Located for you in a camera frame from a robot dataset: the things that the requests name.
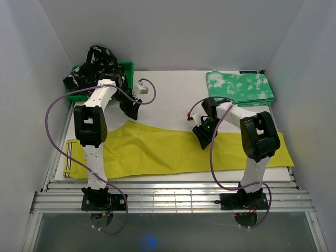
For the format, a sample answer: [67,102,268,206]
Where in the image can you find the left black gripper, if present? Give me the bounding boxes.
[111,90,142,121]

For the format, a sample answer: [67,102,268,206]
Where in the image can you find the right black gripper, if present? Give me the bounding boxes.
[192,118,223,150]

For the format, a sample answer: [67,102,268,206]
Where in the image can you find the yellow trousers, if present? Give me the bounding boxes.
[63,121,294,180]

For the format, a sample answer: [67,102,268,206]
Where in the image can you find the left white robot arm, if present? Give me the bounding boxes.
[73,73,140,210]

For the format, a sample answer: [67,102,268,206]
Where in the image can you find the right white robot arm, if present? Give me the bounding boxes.
[187,96,280,209]

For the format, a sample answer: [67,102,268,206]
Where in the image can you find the green plastic bin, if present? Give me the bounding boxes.
[67,61,134,102]

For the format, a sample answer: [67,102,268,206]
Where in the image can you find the black white patterned garment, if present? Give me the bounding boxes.
[63,45,127,92]

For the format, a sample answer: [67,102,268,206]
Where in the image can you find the green white tie-dye folded garment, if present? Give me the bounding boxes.
[206,70,275,107]

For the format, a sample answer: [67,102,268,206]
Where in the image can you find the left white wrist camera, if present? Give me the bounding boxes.
[132,81,149,96]

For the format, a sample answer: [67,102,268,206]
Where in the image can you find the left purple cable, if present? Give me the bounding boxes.
[45,78,157,235]

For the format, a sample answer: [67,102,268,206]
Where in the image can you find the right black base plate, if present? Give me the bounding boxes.
[215,193,269,210]

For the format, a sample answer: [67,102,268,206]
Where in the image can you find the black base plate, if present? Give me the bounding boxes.
[80,194,126,212]
[215,193,269,210]

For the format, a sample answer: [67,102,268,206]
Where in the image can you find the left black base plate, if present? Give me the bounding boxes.
[80,194,126,212]

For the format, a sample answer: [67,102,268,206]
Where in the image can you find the aluminium rail frame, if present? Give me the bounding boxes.
[21,102,329,252]

